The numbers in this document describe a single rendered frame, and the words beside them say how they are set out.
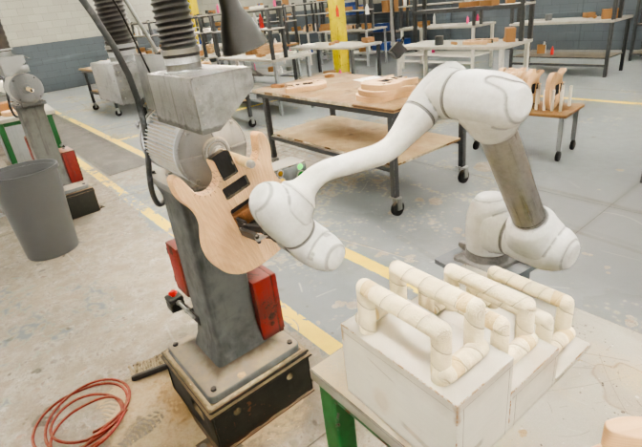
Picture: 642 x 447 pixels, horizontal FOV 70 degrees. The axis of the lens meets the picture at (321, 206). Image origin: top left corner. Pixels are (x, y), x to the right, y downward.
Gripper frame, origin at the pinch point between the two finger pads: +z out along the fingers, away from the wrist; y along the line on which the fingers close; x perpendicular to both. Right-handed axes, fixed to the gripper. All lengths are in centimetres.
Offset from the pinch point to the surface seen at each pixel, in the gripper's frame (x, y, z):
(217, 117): 35.5, -1.1, -10.7
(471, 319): 12, -7, -86
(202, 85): 44.5, -1.4, -10.8
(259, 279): -48, 5, 33
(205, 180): 9.9, -1.7, 18.4
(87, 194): -85, -5, 355
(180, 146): 23.8, -4.1, 19.2
